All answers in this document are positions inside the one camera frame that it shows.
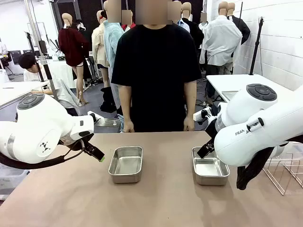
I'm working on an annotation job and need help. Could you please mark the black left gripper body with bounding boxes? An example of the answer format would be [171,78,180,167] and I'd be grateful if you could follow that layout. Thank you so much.
[62,132,95,152]

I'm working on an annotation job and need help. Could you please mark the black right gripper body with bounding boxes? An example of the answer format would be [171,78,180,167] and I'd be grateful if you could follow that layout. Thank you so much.
[205,115,220,146]

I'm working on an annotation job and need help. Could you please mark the steel rectangular container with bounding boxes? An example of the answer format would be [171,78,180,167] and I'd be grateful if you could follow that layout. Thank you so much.
[108,146,144,184]
[191,146,231,186]

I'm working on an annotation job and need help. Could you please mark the person's right forearm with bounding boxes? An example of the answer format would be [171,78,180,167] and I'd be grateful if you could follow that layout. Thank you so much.
[117,84,133,122]

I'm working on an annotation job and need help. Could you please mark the person's left forearm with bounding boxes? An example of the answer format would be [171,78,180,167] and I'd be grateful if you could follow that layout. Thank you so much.
[183,79,197,119]

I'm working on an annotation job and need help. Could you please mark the person's left hand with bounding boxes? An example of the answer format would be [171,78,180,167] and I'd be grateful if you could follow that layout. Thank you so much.
[183,115,196,131]

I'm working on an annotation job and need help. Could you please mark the person's right hand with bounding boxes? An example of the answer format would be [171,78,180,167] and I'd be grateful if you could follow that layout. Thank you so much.
[123,119,135,133]

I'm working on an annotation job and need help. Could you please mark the white side table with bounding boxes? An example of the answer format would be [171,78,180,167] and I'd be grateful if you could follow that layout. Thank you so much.
[206,73,303,105]

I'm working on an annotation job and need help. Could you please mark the seated person white shirt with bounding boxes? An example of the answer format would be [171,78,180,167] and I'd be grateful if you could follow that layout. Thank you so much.
[18,53,80,117]

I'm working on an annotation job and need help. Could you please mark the person torso black t-shirt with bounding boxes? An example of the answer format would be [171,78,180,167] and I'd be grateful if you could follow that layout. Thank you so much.
[110,23,202,133]

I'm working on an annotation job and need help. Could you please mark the black and silver stand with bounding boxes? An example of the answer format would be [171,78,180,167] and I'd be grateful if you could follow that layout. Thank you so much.
[37,55,60,102]

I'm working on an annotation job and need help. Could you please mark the white work table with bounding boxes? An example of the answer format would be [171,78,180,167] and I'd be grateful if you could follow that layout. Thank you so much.
[0,80,49,110]

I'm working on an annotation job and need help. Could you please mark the white shirt mannequin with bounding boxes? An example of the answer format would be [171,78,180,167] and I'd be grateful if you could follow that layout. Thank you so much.
[199,1,244,105]

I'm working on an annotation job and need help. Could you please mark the black tripod stand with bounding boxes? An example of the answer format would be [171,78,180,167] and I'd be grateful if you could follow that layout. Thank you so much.
[249,16,265,75]

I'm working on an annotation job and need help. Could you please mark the black clothes mannequin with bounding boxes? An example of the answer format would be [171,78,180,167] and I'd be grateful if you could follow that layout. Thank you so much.
[181,1,205,71]

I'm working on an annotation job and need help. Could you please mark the maroon dress mannequin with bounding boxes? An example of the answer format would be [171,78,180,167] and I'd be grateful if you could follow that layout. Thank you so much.
[58,13,90,107]

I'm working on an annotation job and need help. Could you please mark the beige shirt mannequin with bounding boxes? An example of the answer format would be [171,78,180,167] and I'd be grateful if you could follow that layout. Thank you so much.
[91,10,111,88]

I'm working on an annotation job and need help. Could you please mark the light blue shirt mannequin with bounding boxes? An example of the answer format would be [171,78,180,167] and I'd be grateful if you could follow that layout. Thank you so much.
[103,0,125,111]

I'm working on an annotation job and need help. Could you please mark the black jacket mannequin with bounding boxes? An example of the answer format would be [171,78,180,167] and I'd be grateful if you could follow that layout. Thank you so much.
[226,2,251,46]

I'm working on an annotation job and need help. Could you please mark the black left arm cable sleeve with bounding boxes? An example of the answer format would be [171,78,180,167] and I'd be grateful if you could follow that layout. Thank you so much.
[0,139,85,170]

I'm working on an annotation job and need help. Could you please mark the metal wire rack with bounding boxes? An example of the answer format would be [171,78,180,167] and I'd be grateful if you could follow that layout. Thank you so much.
[261,152,303,196]

